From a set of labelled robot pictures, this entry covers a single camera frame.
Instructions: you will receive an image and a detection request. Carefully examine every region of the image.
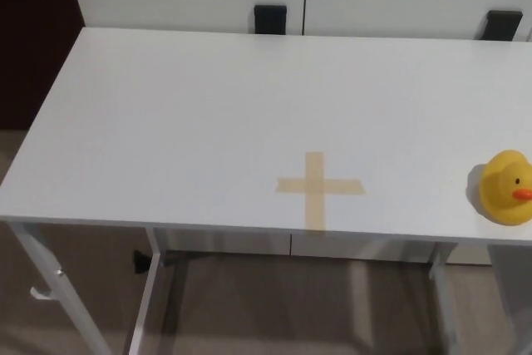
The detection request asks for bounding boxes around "short beige tape strip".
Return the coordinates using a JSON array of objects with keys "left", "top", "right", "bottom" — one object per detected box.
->
[{"left": 276, "top": 177, "right": 367, "bottom": 196}]

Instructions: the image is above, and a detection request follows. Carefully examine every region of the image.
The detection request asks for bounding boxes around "yellow rubber duck toy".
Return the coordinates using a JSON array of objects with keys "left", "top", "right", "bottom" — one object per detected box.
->
[{"left": 479, "top": 149, "right": 532, "bottom": 228}]

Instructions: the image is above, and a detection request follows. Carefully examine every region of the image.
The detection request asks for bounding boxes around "black desk foot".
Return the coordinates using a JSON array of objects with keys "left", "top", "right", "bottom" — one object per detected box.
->
[{"left": 131, "top": 249, "right": 153, "bottom": 275}]

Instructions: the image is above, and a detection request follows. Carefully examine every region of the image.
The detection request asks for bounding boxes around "dark maroon panel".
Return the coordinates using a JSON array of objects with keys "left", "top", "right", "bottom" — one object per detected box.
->
[{"left": 0, "top": 0, "right": 86, "bottom": 130}]

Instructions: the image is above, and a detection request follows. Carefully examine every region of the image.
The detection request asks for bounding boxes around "black bracket right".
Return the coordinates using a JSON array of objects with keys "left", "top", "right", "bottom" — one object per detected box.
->
[{"left": 481, "top": 8, "right": 525, "bottom": 42}]

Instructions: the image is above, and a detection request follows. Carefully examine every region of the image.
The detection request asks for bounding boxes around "black bracket left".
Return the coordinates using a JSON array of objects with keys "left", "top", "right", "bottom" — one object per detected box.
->
[{"left": 254, "top": 4, "right": 288, "bottom": 36}]

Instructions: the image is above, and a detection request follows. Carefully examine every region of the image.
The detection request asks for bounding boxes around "white metal desk leg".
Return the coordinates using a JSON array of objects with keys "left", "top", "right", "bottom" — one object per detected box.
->
[
  {"left": 7, "top": 221, "right": 114, "bottom": 355},
  {"left": 429, "top": 242, "right": 463, "bottom": 355},
  {"left": 126, "top": 227, "right": 168, "bottom": 355}
]

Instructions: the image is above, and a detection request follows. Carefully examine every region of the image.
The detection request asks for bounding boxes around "long beige tape strip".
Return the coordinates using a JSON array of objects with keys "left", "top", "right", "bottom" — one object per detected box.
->
[{"left": 304, "top": 150, "right": 328, "bottom": 234}]

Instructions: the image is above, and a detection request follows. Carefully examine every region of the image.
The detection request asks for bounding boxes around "black bracket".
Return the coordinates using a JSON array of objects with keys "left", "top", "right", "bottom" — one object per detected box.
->
[
  {"left": 254, "top": 4, "right": 288, "bottom": 36},
  {"left": 481, "top": 8, "right": 525, "bottom": 42}
]

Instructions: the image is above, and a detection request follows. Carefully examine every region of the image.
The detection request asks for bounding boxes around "white hook on desk leg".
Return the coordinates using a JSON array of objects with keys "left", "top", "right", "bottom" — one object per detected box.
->
[{"left": 29, "top": 285, "right": 54, "bottom": 303}]

